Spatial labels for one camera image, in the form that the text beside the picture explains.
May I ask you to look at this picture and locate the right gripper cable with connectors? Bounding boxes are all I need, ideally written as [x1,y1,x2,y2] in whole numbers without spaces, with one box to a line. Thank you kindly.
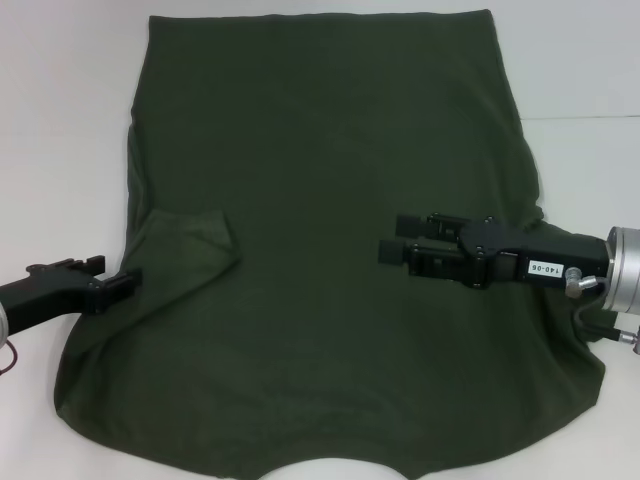
[563,267,640,357]

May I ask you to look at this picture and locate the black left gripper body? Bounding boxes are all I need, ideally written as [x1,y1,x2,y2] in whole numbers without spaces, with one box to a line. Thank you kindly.
[0,267,94,335]

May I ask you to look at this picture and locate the dark green shirt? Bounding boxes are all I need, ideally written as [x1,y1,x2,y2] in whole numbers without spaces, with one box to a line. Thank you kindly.
[52,9,609,480]

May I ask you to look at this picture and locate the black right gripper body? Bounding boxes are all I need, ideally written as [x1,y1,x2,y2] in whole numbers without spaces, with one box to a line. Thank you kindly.
[459,215,609,292]

